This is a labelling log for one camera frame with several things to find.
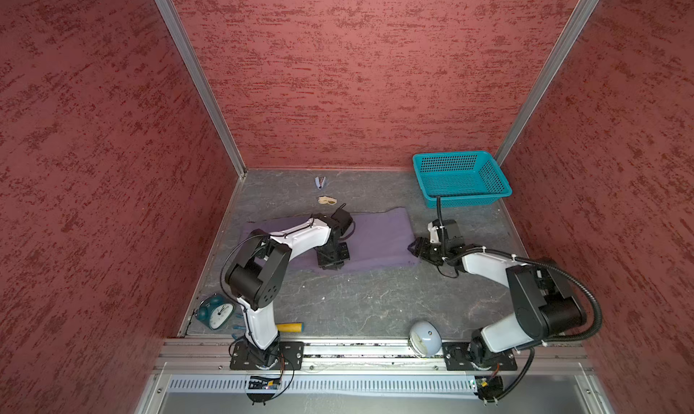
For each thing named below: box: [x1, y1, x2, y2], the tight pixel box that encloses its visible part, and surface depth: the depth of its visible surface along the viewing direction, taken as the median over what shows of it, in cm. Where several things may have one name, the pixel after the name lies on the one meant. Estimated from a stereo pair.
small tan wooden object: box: [318, 195, 338, 206], surface depth 112 cm
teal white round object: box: [195, 292, 236, 331], surface depth 77 cm
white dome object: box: [409, 319, 442, 358], surface depth 72 cm
